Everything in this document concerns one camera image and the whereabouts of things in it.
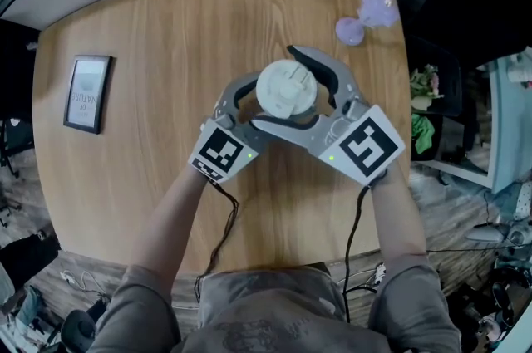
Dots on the person's right forearm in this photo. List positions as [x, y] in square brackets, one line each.
[395, 218]

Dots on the black square bin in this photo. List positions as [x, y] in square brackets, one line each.
[451, 65]

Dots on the discarded flower scraps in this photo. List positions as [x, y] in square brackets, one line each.
[424, 85]

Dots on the person's left forearm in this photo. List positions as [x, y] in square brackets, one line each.
[170, 226]

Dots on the black slim office chair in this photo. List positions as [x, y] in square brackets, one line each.
[16, 73]

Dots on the light blue table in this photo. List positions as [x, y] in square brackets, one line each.
[509, 127]

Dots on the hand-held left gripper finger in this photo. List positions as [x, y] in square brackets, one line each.
[257, 139]
[226, 94]

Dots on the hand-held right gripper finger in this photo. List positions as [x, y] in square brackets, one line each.
[291, 132]
[336, 77]

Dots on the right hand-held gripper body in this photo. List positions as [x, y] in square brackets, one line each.
[365, 145]

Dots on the person's grey shirt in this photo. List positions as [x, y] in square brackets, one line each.
[282, 301]

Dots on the black picture frame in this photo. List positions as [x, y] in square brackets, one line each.
[87, 94]

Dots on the green cloth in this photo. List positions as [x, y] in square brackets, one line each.
[423, 133]

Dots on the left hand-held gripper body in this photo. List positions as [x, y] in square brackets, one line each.
[220, 154]

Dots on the purple hourglass-shaped ornament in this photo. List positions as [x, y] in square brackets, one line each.
[351, 31]

